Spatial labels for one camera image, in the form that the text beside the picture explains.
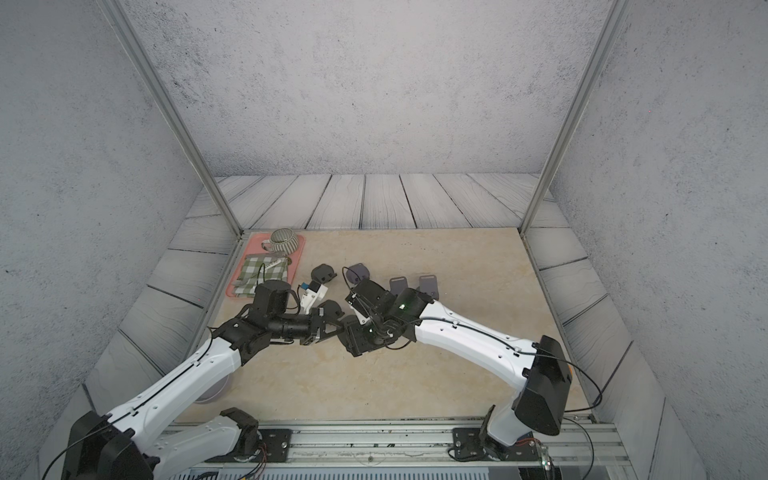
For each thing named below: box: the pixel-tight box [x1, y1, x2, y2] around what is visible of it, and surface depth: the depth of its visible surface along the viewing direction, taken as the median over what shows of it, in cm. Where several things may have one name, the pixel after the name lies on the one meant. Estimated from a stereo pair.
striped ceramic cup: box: [262, 228, 299, 255], surface depth 111 cm
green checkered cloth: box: [232, 254, 288, 298], surface depth 110 cm
